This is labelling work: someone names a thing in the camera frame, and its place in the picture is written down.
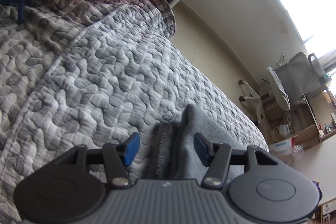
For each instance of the wooden desk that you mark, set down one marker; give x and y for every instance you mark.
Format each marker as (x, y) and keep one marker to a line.
(307, 132)

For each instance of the grey knit sweater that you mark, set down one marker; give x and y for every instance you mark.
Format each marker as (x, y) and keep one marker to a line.
(183, 140)

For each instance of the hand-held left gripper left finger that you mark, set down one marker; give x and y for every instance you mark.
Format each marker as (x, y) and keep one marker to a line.
(132, 148)

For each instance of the white box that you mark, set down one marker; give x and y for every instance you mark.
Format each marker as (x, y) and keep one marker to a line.
(281, 148)

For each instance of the grey office chair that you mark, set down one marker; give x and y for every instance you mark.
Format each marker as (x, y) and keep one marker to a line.
(296, 77)

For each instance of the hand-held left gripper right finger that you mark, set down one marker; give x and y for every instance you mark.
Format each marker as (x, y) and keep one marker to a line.
(200, 148)

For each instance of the grey checked quilt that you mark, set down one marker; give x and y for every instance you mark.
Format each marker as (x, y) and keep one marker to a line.
(92, 77)

